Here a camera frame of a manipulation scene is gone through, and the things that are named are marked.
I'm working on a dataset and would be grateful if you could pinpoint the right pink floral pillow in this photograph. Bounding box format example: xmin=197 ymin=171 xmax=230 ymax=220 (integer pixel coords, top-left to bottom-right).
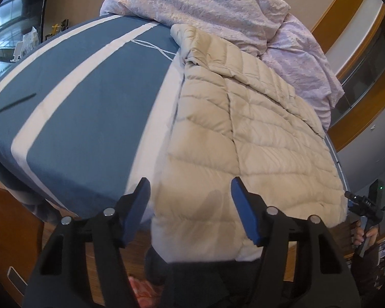
xmin=261 ymin=13 xmax=345 ymax=132

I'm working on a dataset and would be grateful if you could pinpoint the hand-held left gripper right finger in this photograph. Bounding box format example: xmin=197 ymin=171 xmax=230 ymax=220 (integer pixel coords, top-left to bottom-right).
xmin=230 ymin=176 xmax=361 ymax=308

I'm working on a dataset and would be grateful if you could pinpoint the wooden wardrobe with glass door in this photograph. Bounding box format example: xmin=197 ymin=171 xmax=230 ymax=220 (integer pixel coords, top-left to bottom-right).
xmin=311 ymin=0 xmax=385 ymax=155

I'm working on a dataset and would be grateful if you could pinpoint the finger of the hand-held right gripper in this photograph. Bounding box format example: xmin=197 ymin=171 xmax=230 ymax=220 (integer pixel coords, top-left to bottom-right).
xmin=344 ymin=190 xmax=370 ymax=211

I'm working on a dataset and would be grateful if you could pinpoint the bed with blue striped sheet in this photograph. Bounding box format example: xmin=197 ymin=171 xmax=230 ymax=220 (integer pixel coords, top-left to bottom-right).
xmin=0 ymin=14 xmax=350 ymax=228

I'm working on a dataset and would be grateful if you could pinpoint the white figurine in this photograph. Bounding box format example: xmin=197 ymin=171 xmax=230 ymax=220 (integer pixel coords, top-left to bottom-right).
xmin=11 ymin=27 xmax=41 ymax=63

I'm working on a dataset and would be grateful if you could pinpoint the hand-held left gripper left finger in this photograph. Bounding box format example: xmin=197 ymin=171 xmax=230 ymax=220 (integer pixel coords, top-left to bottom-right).
xmin=22 ymin=177 xmax=152 ymax=308

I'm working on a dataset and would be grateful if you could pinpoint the beige down jacket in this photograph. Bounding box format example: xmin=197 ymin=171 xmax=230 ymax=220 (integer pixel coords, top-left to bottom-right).
xmin=151 ymin=24 xmax=349 ymax=262

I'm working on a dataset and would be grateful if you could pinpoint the person's right forearm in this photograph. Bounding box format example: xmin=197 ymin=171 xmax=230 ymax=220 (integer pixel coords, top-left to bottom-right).
xmin=350 ymin=247 xmax=385 ymax=299

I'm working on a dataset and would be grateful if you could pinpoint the thin black strap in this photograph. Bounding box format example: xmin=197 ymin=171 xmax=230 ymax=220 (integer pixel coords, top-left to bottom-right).
xmin=0 ymin=93 xmax=37 ymax=119

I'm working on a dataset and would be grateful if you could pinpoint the person's right hand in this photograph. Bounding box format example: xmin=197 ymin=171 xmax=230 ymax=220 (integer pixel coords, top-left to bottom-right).
xmin=353 ymin=220 xmax=379 ymax=248

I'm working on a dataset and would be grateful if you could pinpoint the white flat device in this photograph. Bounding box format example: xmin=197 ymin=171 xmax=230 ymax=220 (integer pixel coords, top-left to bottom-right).
xmin=7 ymin=266 xmax=28 ymax=291

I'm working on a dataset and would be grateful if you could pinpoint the pink slipper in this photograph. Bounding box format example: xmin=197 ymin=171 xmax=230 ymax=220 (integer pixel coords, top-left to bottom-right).
xmin=128 ymin=276 xmax=165 ymax=308

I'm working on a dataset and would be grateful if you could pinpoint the lilac crumpled duvet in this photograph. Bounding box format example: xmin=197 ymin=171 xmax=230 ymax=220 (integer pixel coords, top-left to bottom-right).
xmin=99 ymin=0 xmax=291 ymax=58

